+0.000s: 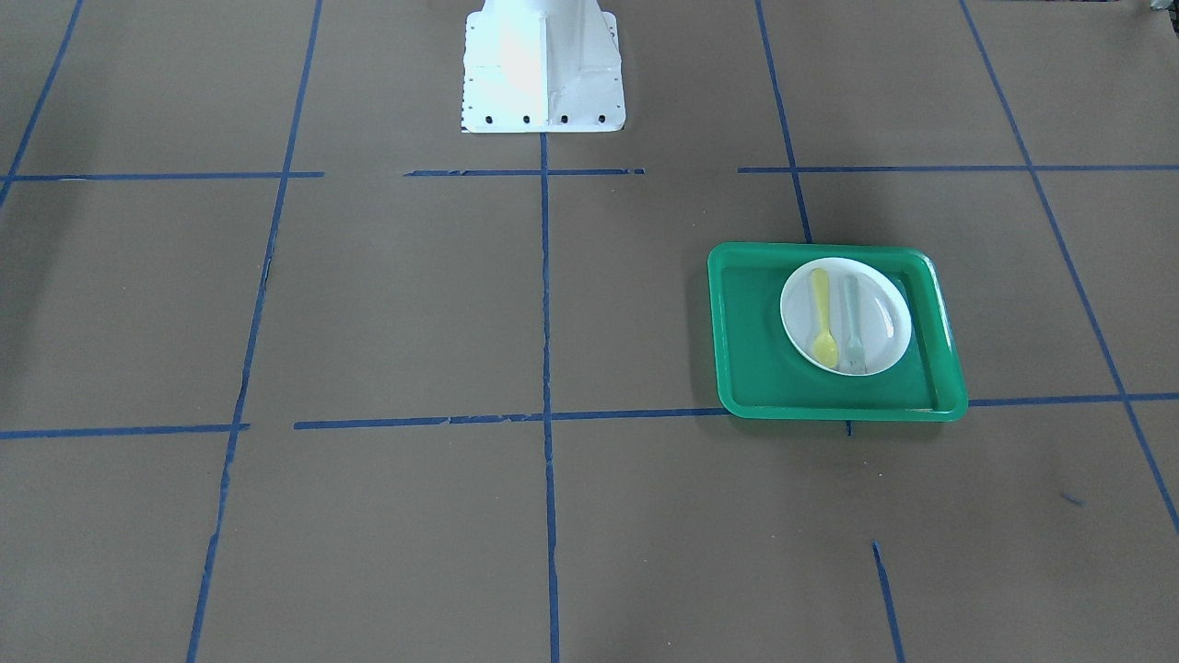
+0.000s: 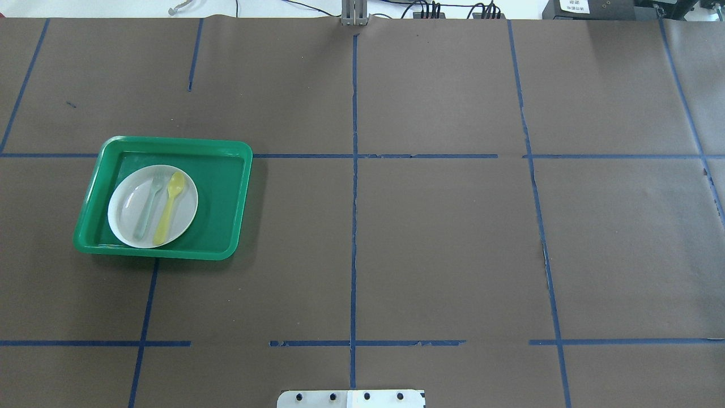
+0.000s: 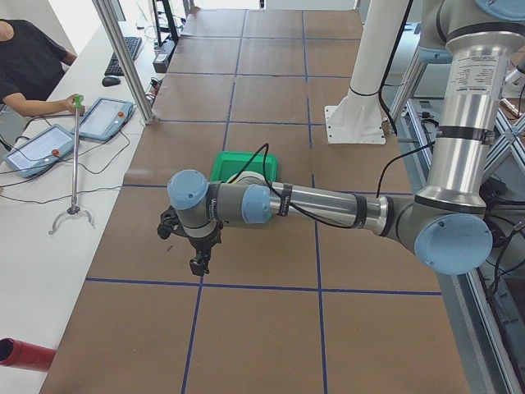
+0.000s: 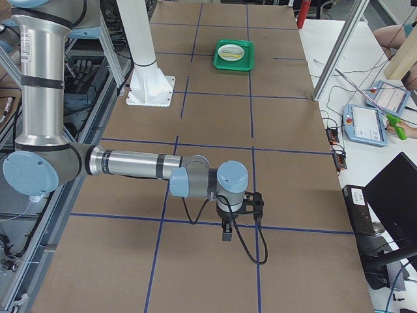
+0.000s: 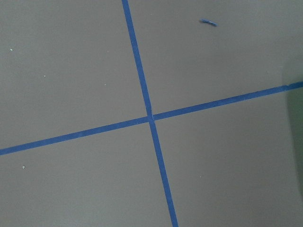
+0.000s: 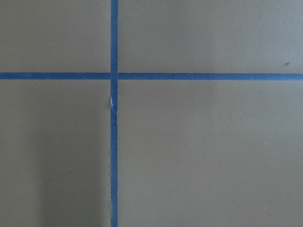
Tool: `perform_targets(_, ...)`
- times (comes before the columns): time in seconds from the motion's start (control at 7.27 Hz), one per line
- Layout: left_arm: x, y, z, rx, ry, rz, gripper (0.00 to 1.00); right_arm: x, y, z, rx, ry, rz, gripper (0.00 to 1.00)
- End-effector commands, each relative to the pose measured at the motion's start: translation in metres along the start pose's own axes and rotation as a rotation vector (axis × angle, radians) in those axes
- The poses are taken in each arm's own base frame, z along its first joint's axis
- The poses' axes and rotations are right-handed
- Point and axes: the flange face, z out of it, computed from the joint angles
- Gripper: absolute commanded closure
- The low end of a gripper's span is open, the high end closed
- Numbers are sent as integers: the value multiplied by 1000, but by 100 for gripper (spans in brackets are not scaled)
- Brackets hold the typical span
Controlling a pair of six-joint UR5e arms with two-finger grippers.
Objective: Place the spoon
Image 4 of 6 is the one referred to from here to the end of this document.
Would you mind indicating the green handled reacher grabber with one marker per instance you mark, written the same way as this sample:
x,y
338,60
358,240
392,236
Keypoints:
x,y
392,119

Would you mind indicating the near blue teach pendant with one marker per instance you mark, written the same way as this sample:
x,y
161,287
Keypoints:
x,y
364,125

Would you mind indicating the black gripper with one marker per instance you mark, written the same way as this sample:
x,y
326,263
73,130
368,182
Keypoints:
x,y
224,216

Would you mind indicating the yellow plastic spoon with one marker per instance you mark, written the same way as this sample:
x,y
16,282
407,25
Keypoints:
x,y
231,57

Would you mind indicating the seated person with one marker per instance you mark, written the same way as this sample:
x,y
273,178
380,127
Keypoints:
x,y
392,37

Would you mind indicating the green plastic tray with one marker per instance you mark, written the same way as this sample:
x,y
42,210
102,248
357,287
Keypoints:
x,y
245,64

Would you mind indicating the blue teach pendant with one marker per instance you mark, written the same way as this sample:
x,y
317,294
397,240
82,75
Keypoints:
x,y
364,125
391,98

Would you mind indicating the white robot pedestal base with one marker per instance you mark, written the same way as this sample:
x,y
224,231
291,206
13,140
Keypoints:
x,y
149,86

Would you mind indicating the red cylinder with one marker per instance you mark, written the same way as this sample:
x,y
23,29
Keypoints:
x,y
303,12

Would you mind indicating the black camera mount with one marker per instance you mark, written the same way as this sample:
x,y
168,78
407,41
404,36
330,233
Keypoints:
x,y
252,204

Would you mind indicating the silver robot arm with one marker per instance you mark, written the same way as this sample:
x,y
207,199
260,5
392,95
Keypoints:
x,y
45,159

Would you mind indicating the black monitor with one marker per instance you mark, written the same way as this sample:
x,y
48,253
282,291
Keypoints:
x,y
392,196

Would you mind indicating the aluminium side frame rail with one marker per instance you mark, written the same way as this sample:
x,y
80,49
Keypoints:
x,y
32,228

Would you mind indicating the aluminium frame post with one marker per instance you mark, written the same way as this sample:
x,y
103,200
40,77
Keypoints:
x,y
347,30

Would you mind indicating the far blue teach pendant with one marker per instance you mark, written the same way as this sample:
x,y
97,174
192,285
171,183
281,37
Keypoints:
x,y
391,98

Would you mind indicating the black computer box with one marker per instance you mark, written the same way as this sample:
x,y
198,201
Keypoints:
x,y
358,210

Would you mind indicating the wooden beam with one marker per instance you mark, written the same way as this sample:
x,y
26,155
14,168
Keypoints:
x,y
404,59

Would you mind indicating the orange black connector block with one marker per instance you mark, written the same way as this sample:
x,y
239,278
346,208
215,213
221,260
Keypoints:
x,y
332,135

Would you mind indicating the white round plate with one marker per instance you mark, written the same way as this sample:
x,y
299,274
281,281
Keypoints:
x,y
231,47

